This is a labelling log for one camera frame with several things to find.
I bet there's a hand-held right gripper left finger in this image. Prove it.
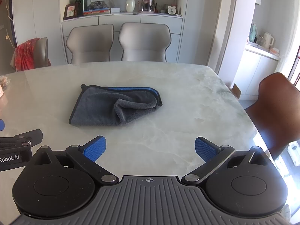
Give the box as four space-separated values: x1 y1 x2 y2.
30 135 119 185

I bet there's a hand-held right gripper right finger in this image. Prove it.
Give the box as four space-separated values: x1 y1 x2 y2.
181 136 273 185

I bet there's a grey towel with blue side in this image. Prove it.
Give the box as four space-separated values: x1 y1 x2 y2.
69 84 163 126

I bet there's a pink object with dried flowers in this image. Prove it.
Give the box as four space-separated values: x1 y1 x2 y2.
0 75 11 98

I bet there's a cardboard box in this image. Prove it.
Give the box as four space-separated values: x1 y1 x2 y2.
231 84 242 99

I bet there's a red patterned cloth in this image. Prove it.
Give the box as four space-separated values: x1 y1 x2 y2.
14 38 52 72

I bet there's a brown leather chair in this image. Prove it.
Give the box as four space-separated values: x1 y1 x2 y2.
244 72 300 161

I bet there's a grey chair with draped cloth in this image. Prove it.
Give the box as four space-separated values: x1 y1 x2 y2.
10 37 50 72

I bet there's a white kitchen counter cabinet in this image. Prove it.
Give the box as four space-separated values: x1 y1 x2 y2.
231 43 282 100

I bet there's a branch with gold leaves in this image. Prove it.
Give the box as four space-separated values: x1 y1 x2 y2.
4 0 16 48

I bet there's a grey upholstered dining chair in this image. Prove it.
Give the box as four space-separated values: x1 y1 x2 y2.
66 24 114 64
118 23 171 63

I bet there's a teal vase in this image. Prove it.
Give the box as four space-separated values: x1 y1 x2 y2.
249 23 258 43

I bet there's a white electric kettle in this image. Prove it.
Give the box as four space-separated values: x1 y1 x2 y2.
262 32 275 49

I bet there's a stack of books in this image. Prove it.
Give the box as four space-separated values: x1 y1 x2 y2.
83 8 110 16

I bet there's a white ceramic vase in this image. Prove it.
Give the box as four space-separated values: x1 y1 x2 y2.
125 0 136 13

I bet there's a dark wooden picture frame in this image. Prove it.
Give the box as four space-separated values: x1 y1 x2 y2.
63 4 79 20

